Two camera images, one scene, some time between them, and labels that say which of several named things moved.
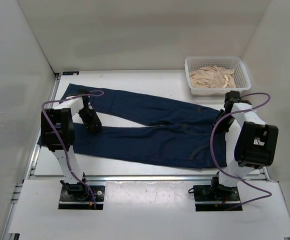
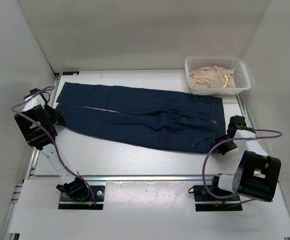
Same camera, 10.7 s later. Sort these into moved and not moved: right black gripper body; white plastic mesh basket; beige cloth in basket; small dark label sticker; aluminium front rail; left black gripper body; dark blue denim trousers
Moved: right black gripper body; dark blue denim trousers; left black gripper body
Not moved: beige cloth in basket; small dark label sticker; aluminium front rail; white plastic mesh basket
